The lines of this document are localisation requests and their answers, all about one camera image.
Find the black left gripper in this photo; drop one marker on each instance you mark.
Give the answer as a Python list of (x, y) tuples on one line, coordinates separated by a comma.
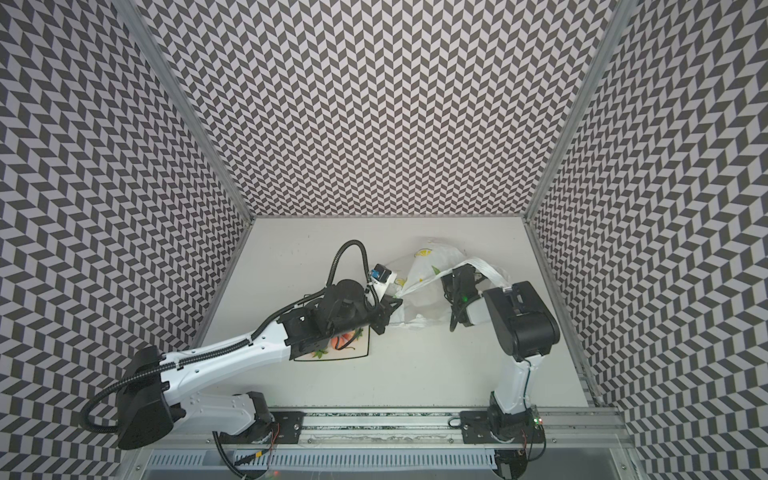
[(386, 308)]

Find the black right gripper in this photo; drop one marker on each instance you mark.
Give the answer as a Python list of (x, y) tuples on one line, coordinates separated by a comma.
[(459, 294)]

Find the white plastic bag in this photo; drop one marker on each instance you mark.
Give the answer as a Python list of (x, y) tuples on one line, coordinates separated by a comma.
[(418, 284)]

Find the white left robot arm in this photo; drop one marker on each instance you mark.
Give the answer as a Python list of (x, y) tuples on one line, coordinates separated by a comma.
[(164, 393)]

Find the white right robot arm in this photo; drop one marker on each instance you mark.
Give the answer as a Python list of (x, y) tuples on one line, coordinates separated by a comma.
[(526, 331)]

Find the white mat with black border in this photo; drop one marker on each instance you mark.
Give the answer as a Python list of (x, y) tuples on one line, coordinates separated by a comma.
[(359, 349)]

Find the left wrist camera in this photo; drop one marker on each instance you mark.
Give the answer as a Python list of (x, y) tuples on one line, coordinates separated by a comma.
[(381, 279)]

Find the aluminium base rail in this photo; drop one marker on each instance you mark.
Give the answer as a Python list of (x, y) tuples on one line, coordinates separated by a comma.
[(314, 443)]

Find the aluminium right corner post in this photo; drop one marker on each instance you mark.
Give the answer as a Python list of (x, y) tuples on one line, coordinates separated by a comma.
[(606, 47)]

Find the aluminium corner post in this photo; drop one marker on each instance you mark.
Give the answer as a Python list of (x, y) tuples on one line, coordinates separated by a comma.
[(128, 12), (606, 47)]

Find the aluminium left corner post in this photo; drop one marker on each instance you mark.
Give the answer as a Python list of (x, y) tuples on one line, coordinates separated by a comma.
[(128, 12)]

